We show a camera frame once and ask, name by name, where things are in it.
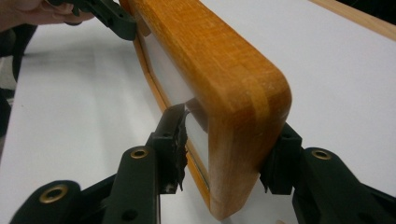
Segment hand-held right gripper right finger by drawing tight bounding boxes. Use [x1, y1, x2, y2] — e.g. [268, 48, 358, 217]
[259, 122, 304, 196]

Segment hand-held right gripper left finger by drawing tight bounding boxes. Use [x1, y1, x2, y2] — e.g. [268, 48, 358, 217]
[145, 103, 189, 194]

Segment wooden picture frame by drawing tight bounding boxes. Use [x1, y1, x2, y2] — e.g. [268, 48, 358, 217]
[119, 0, 293, 222]

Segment white table sheet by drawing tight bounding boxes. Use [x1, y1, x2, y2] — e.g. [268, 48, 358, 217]
[0, 0, 396, 224]

